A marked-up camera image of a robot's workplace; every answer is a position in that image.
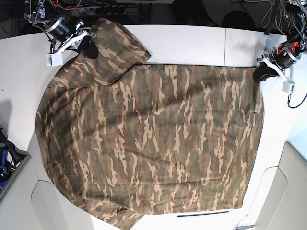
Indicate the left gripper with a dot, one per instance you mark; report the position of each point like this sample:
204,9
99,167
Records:
275,64

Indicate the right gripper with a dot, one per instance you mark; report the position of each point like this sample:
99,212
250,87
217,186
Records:
67,34

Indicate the camouflage T-shirt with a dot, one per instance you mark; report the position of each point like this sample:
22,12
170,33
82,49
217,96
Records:
121,139

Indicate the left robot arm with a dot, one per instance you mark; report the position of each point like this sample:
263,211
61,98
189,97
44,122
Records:
296,13

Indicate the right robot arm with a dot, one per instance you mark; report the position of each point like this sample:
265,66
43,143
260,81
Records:
41,11

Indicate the black power strip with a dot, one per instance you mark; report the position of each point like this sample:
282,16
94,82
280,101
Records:
94,10

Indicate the blue and black clutter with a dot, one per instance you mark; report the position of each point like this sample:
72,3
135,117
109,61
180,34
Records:
12,160

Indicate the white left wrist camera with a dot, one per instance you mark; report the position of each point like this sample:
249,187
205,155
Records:
288,87

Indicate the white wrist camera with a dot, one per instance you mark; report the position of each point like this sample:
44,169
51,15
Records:
55,59
288,87

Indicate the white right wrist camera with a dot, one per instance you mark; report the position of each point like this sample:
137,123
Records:
55,59

